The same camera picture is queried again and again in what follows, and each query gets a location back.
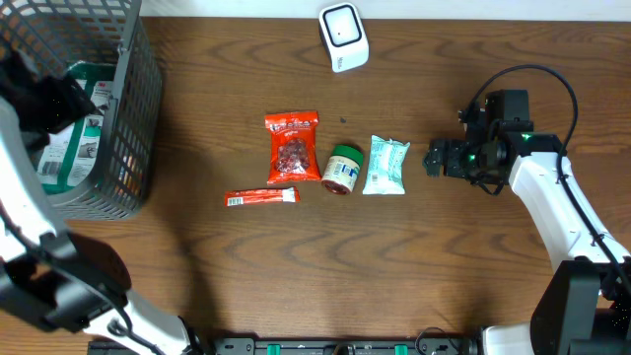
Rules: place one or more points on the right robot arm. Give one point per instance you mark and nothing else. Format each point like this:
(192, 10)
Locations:
(585, 308)

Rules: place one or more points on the green 3M product package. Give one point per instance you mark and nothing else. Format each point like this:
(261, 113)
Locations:
(71, 154)

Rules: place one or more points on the red snack bag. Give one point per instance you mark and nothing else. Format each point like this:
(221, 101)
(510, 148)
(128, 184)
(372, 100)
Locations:
(293, 146)

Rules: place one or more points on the red stick packet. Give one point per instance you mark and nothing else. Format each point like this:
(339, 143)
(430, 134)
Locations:
(262, 196)

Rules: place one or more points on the white barcode scanner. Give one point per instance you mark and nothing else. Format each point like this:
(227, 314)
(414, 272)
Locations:
(343, 36)

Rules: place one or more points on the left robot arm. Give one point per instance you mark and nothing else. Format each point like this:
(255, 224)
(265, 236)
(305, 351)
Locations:
(51, 277)

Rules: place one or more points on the grey plastic mesh basket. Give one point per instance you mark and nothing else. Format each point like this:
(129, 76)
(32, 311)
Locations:
(56, 35)

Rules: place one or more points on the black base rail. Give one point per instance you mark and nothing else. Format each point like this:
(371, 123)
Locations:
(431, 345)

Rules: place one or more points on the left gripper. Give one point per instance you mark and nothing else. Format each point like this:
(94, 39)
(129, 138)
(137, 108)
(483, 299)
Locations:
(60, 105)

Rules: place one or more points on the green-lid seasoning jar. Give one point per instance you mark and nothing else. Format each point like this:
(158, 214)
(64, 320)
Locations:
(342, 169)

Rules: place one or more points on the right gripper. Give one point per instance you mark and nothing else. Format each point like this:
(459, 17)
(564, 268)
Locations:
(453, 165)

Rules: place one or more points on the teal tissue packet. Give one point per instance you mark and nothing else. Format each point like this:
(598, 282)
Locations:
(384, 174)

